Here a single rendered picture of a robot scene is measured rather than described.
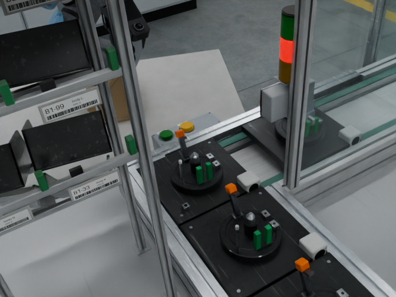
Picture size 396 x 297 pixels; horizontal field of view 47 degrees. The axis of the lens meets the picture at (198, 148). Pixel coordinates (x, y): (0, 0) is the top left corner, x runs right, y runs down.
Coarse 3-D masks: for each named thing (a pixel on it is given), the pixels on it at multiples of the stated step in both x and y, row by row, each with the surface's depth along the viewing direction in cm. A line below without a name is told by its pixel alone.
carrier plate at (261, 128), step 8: (256, 120) 137; (264, 120) 137; (248, 128) 134; (256, 128) 134; (264, 128) 134; (272, 128) 133; (248, 136) 134; (256, 136) 131; (264, 136) 131; (272, 136) 131; (264, 144) 128; (272, 144) 128; (280, 144) 128; (272, 152) 125; (280, 152) 125; (280, 160) 123
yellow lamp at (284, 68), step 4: (280, 60) 96; (280, 64) 96; (284, 64) 96; (288, 64) 95; (280, 68) 97; (284, 68) 96; (288, 68) 96; (280, 72) 98; (284, 72) 97; (288, 72) 96; (280, 76) 98; (284, 76) 97; (288, 76) 97; (280, 80) 99; (284, 80) 98; (288, 80) 97
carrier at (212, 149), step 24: (216, 144) 130; (168, 168) 123; (192, 168) 117; (216, 168) 118; (240, 168) 121; (168, 192) 116; (192, 192) 114; (216, 192) 115; (240, 192) 114; (192, 216) 109
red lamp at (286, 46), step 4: (280, 40) 93; (284, 40) 92; (280, 44) 94; (284, 44) 93; (288, 44) 92; (292, 44) 92; (280, 48) 94; (284, 48) 93; (288, 48) 93; (280, 52) 95; (284, 52) 94; (288, 52) 93; (280, 56) 95; (284, 56) 94; (288, 56) 94; (284, 60) 95; (288, 60) 94
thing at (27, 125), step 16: (96, 112) 75; (32, 128) 73; (48, 128) 74; (64, 128) 74; (80, 128) 75; (96, 128) 76; (32, 144) 73; (48, 144) 74; (64, 144) 75; (80, 144) 76; (96, 144) 76; (32, 160) 74; (48, 160) 75; (64, 160) 75; (80, 160) 76
